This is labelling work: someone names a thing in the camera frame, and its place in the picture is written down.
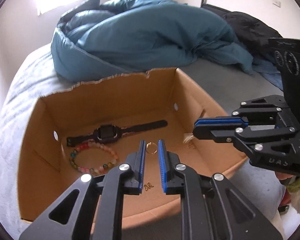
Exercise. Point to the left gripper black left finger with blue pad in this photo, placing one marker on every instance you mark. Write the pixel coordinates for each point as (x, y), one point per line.
(133, 171)

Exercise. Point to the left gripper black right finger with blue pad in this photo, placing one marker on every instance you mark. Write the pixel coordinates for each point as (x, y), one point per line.
(172, 171)

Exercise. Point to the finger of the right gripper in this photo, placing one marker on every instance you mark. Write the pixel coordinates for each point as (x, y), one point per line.
(222, 120)
(215, 133)

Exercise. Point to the small gold earring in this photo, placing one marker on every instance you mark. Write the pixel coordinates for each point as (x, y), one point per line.
(148, 186)

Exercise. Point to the black smart watch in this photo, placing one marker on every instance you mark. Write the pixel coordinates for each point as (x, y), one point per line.
(109, 133)

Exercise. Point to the green knit sleeve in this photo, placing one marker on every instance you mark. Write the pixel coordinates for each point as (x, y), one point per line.
(294, 187)

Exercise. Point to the brown cardboard box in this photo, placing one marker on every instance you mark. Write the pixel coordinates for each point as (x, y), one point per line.
(94, 126)

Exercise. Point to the black clothing pile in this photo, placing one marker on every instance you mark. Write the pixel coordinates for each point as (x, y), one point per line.
(252, 32)

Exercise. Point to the grey bed blanket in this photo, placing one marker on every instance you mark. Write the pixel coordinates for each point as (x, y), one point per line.
(36, 77)

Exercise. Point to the teal duvet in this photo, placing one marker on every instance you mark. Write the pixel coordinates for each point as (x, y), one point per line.
(95, 40)

